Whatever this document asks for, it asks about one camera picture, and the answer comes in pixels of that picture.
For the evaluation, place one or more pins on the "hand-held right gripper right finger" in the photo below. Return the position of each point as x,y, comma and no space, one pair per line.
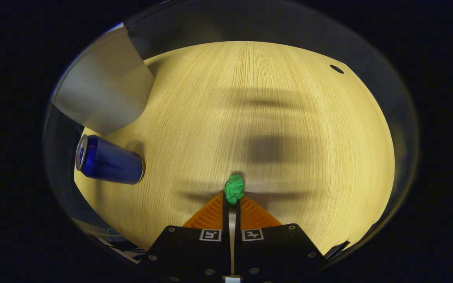
273,251

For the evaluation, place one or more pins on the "white desktop garbage bin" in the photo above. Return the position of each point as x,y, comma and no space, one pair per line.
100,86

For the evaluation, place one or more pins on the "blue pop can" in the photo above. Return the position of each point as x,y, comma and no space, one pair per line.
110,161

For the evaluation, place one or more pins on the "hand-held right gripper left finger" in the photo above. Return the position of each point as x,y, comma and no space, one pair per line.
195,251

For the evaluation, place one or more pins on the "green paper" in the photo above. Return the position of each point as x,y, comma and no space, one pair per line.
234,188

